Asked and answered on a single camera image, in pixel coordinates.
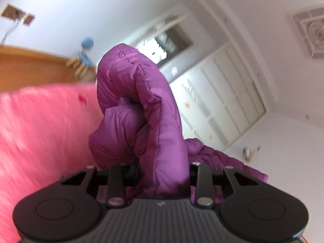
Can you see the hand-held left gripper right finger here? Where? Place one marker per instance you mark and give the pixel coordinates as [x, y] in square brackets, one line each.
[203, 182]

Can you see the white light switch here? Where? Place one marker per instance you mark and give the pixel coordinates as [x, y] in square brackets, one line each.
[174, 71]

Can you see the bright window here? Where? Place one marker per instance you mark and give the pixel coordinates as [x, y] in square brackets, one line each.
[151, 50]

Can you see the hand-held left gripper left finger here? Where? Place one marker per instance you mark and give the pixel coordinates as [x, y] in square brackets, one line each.
[116, 182]

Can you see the wide wooden wall socket panel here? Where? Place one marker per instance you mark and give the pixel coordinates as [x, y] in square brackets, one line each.
[12, 10]

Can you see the purple down jacket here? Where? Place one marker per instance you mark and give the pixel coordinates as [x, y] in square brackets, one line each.
[151, 106]

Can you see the pink bed blanket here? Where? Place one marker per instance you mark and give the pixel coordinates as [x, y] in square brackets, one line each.
[38, 131]

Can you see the white room door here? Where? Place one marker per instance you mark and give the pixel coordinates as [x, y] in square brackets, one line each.
[157, 24]

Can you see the small wooden wall socket panel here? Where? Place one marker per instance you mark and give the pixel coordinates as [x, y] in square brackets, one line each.
[28, 19]

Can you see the square ceiling vent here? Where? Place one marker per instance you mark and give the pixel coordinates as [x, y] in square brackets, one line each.
[310, 30]

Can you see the blue child chair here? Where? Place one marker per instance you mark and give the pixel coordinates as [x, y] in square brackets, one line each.
[84, 55]

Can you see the white sliding wardrobe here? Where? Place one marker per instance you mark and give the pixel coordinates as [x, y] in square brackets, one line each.
[227, 93]

